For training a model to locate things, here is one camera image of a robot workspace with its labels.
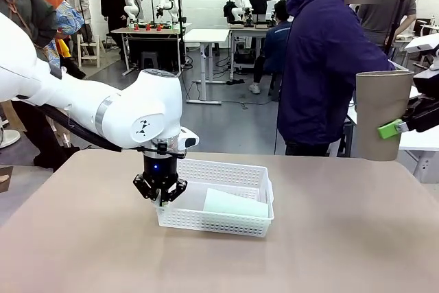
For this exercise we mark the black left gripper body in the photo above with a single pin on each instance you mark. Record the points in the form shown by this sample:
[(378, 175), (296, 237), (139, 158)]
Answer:
[(159, 169)]

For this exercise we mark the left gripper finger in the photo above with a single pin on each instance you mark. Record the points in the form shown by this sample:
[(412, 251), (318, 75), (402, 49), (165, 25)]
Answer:
[(145, 188), (175, 191)]

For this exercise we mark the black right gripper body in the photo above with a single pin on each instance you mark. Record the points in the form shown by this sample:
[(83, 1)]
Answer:
[(428, 83)]

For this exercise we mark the brown paper cup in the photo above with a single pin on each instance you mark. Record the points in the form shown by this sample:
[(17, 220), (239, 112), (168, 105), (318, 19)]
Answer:
[(377, 101)]

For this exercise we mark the white perforated plastic basket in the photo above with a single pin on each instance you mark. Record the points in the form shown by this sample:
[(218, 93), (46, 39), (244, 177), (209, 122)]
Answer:
[(212, 226)]

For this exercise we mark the pale green paper cup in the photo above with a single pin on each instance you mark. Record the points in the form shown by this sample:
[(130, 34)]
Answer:
[(236, 204)]

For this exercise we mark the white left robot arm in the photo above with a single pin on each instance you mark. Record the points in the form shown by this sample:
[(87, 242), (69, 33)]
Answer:
[(68, 94)]

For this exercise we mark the white side table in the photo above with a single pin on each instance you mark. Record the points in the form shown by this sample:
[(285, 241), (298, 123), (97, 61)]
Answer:
[(418, 142)]

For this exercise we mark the black tripod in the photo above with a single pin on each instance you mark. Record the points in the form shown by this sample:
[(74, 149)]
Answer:
[(394, 22)]

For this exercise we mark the person in grey shirt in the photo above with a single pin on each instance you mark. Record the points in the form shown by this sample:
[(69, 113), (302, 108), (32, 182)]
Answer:
[(377, 18)]

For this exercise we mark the person in purple jacket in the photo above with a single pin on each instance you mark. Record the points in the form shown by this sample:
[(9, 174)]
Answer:
[(319, 66)]

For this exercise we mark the grey plastic stool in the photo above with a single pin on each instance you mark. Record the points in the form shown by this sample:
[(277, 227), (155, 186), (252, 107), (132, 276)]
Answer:
[(150, 58)]

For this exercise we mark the black floor power strip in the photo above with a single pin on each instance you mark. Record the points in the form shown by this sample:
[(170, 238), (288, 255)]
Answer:
[(235, 82)]

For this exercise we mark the dark framed wooden table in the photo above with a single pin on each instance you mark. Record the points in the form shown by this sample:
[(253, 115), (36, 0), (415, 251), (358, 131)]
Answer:
[(147, 31)]

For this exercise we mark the white standing desk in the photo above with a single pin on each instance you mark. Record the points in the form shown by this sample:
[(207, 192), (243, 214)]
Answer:
[(205, 35)]

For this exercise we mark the wooden step stool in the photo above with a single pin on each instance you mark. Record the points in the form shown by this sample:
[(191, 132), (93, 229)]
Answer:
[(90, 46)]

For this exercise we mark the seated person in blue jacket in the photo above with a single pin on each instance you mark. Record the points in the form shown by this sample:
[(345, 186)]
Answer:
[(274, 46)]

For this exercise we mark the white round fan base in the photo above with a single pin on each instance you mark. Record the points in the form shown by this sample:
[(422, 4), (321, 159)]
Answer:
[(8, 138)]

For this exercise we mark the white framed work table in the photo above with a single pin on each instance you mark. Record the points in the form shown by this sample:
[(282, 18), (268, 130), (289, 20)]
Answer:
[(247, 29)]

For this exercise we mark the black cloth bundle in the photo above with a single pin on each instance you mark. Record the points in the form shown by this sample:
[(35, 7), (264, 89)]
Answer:
[(230, 11)]

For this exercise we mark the person in black clothes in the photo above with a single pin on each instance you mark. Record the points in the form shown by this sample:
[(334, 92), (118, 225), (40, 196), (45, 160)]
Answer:
[(113, 1)]

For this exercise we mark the person in dark green coat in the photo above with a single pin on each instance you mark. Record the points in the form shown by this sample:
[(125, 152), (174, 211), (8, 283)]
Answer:
[(27, 15)]

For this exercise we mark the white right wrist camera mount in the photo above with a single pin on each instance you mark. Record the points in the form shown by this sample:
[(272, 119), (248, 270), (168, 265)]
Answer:
[(423, 43)]

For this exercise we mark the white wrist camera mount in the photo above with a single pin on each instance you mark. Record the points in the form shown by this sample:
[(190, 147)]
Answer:
[(423, 43), (190, 141)]

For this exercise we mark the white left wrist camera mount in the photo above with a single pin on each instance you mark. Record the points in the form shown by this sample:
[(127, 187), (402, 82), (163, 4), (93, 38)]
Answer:
[(190, 141)]

